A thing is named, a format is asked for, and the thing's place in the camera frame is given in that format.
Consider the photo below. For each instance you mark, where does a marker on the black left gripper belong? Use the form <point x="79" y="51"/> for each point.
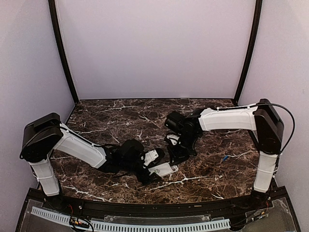
<point x="141" y="178"/>

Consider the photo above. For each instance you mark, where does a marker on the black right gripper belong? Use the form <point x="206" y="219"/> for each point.
<point x="177" y="157"/>

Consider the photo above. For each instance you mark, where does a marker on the white remote control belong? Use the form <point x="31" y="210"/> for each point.
<point x="164" y="169"/>

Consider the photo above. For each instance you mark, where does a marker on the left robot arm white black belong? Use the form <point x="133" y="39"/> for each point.
<point x="46" y="134"/>

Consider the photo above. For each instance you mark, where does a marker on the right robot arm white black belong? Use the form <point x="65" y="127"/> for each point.
<point x="260" y="118"/>

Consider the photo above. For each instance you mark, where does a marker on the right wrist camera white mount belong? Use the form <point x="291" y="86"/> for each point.
<point x="171" y="138"/>

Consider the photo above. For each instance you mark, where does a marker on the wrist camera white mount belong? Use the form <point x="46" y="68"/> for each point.
<point x="171" y="138"/>
<point x="153" y="157"/>

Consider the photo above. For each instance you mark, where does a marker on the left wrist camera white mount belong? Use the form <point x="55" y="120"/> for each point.
<point x="153" y="157"/>

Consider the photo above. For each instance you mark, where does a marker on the black front rail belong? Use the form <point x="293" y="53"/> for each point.
<point x="234" y="207"/>

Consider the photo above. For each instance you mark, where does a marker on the white slotted cable duct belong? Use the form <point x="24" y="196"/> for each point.
<point x="134" y="224"/>

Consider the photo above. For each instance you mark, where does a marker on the right black frame post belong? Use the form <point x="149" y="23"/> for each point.
<point x="250" y="49"/>

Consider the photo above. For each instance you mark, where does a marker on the black frame post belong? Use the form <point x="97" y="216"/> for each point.
<point x="61" y="50"/>
<point x="250" y="49"/>

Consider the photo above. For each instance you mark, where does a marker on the left black frame post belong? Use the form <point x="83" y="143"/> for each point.
<point x="61" y="50"/>

